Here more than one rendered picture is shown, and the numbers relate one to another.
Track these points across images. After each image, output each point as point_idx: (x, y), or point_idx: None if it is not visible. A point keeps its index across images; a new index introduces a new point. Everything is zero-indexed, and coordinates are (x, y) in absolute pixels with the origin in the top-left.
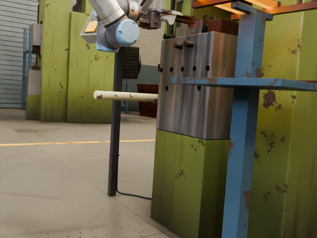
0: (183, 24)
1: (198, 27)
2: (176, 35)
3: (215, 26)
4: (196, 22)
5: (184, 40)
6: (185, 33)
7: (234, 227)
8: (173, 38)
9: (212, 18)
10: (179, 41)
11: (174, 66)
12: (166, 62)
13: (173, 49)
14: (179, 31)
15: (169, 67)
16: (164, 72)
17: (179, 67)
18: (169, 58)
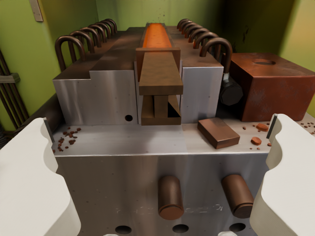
0: (104, 73)
1: (201, 92)
2: (65, 107)
3: (289, 99)
4: (187, 73)
5: (188, 167)
6: (125, 107)
7: None
8: (111, 158)
9: (203, 39)
10: (154, 168)
11: (139, 224)
12: (86, 216)
13: (119, 189)
14: (79, 95)
15: (111, 225)
16: (88, 235)
17: (167, 225)
18: (100, 209)
